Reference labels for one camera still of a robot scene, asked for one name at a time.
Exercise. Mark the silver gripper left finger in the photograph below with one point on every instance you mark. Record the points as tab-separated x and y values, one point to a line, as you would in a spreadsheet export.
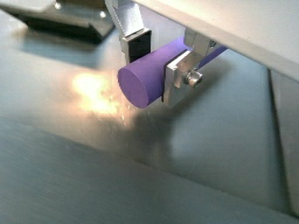
134	35

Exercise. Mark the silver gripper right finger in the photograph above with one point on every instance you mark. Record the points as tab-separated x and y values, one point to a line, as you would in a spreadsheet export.
182	72

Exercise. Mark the purple cylinder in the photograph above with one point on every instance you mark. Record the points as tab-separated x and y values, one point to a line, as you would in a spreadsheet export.
140	78

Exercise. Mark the black curved cradle stand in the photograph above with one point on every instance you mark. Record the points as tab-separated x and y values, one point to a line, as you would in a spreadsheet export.
80	19

